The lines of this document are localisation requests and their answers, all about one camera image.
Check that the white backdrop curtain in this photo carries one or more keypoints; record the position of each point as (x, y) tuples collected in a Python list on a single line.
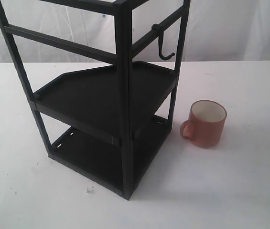
[(217, 30)]

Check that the black metal hook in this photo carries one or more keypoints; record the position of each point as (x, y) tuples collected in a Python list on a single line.
[(160, 29)]

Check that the terracotta ceramic mug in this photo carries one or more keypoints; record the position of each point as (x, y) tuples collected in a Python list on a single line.
[(205, 123)]

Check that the black metal shelf rack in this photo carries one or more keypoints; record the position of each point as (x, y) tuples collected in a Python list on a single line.
[(106, 123)]

